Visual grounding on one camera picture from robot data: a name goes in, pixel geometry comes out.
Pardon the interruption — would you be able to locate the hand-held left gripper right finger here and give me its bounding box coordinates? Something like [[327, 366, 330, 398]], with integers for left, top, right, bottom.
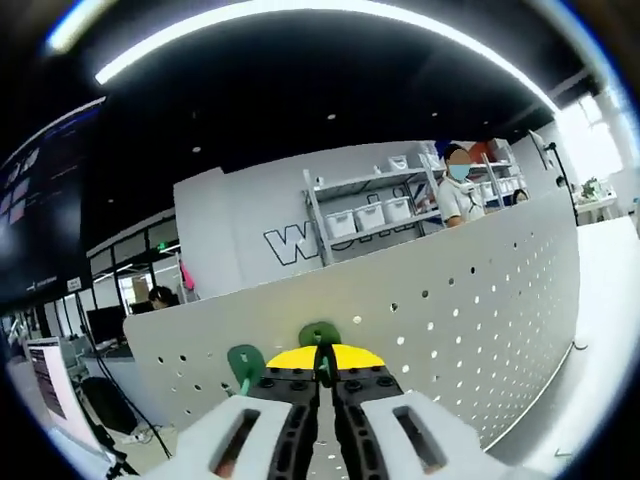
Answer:
[[328, 342, 519, 480]]

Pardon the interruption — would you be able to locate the pink hanging cloth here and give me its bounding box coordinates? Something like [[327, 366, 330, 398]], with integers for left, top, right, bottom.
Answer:
[[179, 259, 198, 292]]

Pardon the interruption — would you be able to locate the large dark wall display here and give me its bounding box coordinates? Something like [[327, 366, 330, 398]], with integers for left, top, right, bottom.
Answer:
[[0, 96, 109, 304]]

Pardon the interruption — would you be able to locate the open silver laptop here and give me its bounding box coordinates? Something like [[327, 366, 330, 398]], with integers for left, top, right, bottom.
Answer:
[[24, 335, 109, 456]]

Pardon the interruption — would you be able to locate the green hook assembly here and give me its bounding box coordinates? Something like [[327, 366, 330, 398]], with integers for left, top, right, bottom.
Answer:
[[219, 343, 265, 400], [298, 320, 340, 390]]

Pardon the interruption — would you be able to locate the black computer monitor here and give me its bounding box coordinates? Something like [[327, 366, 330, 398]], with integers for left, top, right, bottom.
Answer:
[[85, 305, 126, 347]]

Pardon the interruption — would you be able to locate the grey perforated mounting plate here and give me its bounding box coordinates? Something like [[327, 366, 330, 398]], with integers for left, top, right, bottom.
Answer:
[[122, 188, 585, 451]]

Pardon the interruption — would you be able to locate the white storage bin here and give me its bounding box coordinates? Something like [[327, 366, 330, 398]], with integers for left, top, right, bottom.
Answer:
[[323, 209, 358, 239], [381, 196, 413, 225], [353, 203, 386, 233]]

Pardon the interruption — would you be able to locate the grey metal shelving unit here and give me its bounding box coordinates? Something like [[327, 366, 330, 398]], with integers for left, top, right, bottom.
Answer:
[[301, 139, 524, 267]]

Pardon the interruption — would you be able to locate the long ceiling strip light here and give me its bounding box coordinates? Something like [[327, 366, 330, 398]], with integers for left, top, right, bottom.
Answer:
[[93, 0, 559, 117]]

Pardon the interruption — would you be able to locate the black camera stand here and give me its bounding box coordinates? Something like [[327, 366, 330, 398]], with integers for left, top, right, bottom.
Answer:
[[541, 141, 581, 227]]

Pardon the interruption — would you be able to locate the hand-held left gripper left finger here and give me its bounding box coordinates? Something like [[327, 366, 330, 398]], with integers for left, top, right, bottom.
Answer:
[[142, 344, 320, 480]]

